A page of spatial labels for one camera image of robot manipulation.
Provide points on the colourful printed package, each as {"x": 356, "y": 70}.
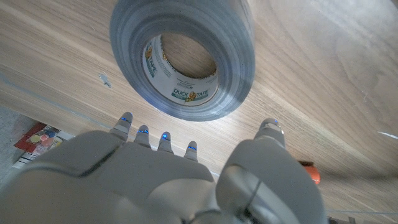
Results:
{"x": 38, "y": 140}

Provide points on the orange electric screwdriver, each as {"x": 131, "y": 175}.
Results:
{"x": 310, "y": 171}

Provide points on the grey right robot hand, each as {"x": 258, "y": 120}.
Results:
{"x": 149, "y": 183}

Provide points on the grey duct tape roll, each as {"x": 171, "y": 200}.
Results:
{"x": 183, "y": 56}

